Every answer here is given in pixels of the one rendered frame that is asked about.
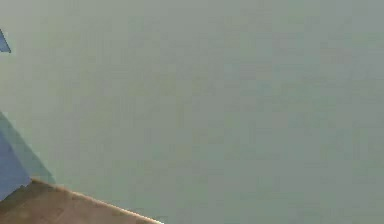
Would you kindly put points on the blue block furniture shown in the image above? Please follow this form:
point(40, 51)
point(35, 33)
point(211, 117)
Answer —
point(11, 166)

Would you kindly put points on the small blue wedge shape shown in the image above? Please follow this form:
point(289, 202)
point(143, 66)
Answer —
point(3, 45)

